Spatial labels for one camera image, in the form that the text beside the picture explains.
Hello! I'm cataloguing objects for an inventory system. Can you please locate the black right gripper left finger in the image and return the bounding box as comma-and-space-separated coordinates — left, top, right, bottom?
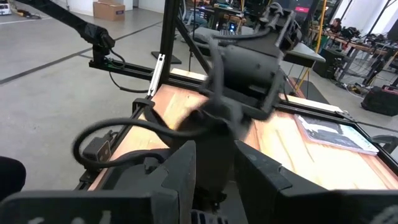
0, 140, 197, 224

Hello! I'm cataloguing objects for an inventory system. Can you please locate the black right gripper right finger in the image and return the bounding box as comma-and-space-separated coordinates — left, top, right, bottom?
234, 139, 398, 224

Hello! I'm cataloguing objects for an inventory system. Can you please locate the black and white magazine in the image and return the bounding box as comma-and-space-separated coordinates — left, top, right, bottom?
294, 113, 381, 156

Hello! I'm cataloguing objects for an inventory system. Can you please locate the black chair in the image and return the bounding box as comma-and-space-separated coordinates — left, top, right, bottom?
0, 155, 27, 202

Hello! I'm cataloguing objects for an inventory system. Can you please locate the dark floor mat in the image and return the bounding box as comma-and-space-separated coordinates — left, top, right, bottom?
286, 77, 331, 106

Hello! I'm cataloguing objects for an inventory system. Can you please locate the grey desk top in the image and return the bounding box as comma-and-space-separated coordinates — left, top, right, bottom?
192, 26, 326, 68

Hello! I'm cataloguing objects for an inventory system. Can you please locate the black bag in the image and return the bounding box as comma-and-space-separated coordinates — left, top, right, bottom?
360, 85, 398, 117

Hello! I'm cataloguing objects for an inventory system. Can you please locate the yellow pole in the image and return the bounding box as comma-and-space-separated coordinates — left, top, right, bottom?
297, 0, 328, 91

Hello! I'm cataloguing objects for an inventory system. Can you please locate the brown cardboard box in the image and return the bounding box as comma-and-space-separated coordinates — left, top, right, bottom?
93, 0, 126, 22

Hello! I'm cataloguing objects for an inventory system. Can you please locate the person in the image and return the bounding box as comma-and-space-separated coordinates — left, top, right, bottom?
330, 17, 343, 34

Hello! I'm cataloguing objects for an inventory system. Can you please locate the cluttered workbench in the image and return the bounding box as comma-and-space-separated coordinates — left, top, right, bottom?
310, 26, 398, 82

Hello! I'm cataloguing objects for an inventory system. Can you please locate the black boom pole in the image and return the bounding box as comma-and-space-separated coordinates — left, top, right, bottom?
14, 0, 116, 48

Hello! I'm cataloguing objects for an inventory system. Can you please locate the small table-level camera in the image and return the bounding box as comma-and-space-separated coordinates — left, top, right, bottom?
81, 136, 112, 163

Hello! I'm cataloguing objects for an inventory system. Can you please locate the silver frame bracket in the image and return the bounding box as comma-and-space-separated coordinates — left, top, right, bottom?
147, 53, 166, 98

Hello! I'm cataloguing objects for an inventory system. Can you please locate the black looping cable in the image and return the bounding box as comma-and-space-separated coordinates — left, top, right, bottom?
72, 117, 218, 170

